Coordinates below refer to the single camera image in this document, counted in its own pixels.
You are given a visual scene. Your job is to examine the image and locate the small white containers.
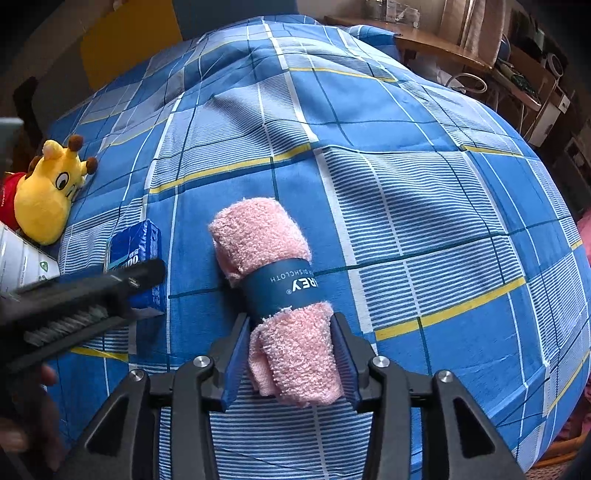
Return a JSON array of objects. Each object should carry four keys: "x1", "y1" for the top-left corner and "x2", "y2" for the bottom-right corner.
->
[{"x1": 365, "y1": 0, "x2": 421, "y2": 24}]

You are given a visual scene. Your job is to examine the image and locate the white cabinet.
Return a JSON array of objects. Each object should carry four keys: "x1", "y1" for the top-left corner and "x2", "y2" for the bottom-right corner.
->
[{"x1": 526, "y1": 88, "x2": 571, "y2": 148}]

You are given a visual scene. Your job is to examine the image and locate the pink towel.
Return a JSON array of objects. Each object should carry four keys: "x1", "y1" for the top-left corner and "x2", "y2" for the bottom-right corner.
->
[{"x1": 208, "y1": 198, "x2": 345, "y2": 408}]

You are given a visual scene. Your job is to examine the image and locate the yellow bear plush toy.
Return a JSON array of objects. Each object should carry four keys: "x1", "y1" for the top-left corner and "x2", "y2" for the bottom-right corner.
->
[{"x1": 0, "y1": 134, "x2": 99, "y2": 246}]

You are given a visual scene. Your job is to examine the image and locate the white cable loop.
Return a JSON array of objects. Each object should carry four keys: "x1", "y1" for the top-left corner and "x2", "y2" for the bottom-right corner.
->
[{"x1": 445, "y1": 69, "x2": 490, "y2": 95}]

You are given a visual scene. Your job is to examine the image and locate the blue tissue pack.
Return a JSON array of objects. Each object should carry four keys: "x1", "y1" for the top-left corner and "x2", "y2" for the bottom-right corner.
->
[{"x1": 104, "y1": 219, "x2": 167, "y2": 319}]

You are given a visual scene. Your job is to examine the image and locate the white metal tin can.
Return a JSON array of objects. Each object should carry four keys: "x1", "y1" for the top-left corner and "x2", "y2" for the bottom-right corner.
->
[{"x1": 0, "y1": 220, "x2": 61, "y2": 296}]

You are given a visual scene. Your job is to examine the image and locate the person's left hand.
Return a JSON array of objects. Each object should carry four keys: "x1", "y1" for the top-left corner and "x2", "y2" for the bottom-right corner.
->
[{"x1": 0, "y1": 364, "x2": 63, "y2": 467}]

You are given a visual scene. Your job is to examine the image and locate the white round fan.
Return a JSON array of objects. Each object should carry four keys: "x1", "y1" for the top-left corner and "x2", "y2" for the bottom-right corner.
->
[{"x1": 542, "y1": 51, "x2": 566, "y2": 77}]

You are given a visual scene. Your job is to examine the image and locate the wooden desk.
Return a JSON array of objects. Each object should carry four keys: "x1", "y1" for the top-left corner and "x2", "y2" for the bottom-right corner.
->
[{"x1": 323, "y1": 14, "x2": 492, "y2": 70}]

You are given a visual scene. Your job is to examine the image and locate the pink curtain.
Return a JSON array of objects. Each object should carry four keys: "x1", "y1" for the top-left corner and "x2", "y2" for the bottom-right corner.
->
[{"x1": 438, "y1": 0, "x2": 506, "y2": 61}]

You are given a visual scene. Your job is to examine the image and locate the brown cardboard box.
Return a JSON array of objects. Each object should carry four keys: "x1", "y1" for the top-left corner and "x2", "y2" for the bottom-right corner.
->
[{"x1": 508, "y1": 46, "x2": 555, "y2": 93}]

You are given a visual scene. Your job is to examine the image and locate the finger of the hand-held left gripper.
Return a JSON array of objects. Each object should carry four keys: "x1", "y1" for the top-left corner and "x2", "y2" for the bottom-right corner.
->
[
  {"x1": 0, "y1": 117, "x2": 25, "y2": 158},
  {"x1": 0, "y1": 258, "x2": 166, "y2": 374}
]

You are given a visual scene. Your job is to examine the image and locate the rattan chair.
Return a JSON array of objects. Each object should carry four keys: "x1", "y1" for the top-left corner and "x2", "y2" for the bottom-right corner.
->
[{"x1": 526, "y1": 429, "x2": 591, "y2": 480}]

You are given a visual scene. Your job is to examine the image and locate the pink clothing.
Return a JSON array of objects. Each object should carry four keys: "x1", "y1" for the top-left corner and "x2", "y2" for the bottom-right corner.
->
[{"x1": 575, "y1": 217, "x2": 591, "y2": 264}]

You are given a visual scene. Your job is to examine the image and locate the grey yellow blue headboard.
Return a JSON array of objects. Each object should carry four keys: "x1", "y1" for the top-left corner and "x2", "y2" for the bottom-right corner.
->
[{"x1": 23, "y1": 0, "x2": 185, "y2": 93}]

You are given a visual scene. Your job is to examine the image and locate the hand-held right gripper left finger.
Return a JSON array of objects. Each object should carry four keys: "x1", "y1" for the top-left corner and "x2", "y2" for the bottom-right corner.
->
[{"x1": 67, "y1": 313, "x2": 252, "y2": 480}]

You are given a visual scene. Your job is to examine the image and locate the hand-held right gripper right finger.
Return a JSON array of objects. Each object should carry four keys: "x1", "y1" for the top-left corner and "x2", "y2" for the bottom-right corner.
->
[{"x1": 330, "y1": 311, "x2": 527, "y2": 480}]

